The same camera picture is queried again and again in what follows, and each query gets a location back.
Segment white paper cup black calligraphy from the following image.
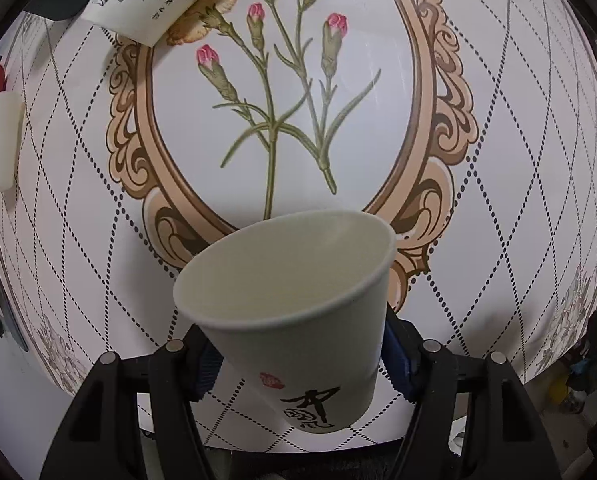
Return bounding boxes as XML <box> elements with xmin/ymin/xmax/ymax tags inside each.
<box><xmin>172</xmin><ymin>210</ymin><xmax>396</xmax><ymax>434</ymax></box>

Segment floral diamond pattern tablecloth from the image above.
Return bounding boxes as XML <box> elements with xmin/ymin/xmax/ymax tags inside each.
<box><xmin>0</xmin><ymin>0</ymin><xmax>597</xmax><ymax>453</ymax></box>

